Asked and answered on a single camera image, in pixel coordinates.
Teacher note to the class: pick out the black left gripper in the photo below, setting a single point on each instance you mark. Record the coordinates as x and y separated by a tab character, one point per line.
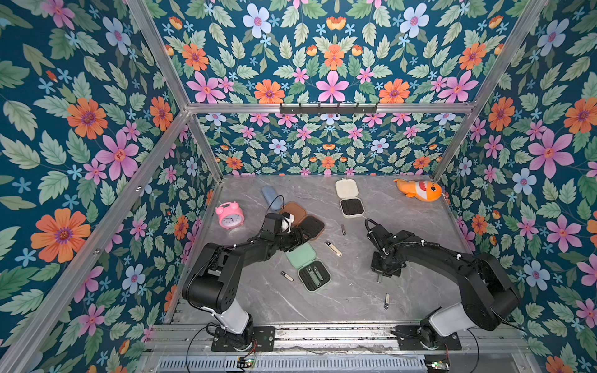
296	241

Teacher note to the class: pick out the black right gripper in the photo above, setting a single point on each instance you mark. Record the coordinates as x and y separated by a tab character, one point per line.
385	263

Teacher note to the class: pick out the green large nail clipper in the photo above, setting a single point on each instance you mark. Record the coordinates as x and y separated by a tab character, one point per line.
313	277

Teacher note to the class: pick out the green slanted nail clipper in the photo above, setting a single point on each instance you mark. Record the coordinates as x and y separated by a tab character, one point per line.
317	275

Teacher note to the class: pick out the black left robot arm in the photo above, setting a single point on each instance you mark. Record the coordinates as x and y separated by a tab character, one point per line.
214	279

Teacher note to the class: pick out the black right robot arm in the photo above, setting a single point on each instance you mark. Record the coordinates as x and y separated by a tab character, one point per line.
487	295

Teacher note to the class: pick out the brown clipper case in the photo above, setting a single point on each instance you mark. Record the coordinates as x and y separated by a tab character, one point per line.
311	226

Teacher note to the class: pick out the small cream nail clipper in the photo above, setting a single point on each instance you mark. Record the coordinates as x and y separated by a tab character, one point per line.
287	276

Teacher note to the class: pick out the mint green clipper case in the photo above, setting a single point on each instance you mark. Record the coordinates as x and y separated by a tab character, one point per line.
305	256

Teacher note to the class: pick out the cream clipper case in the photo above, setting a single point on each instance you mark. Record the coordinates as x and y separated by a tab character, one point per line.
350	203

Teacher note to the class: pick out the blue denim pouch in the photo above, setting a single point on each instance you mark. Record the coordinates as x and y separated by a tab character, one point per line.
274	200

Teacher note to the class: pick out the pink alarm clock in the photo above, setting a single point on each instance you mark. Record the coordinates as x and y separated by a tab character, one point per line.
230	215

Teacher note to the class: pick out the orange clownfish plush toy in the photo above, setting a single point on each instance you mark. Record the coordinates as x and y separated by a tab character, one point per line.
426	191

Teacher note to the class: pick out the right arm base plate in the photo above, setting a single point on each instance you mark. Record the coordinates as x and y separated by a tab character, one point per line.
423	338

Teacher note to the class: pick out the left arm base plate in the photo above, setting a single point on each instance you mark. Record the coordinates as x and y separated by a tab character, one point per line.
242	339

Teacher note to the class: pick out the black hook rail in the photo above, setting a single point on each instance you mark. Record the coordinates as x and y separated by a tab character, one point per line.
318	109

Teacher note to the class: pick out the aluminium front rail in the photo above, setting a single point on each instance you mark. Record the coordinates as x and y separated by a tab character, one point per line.
344	338

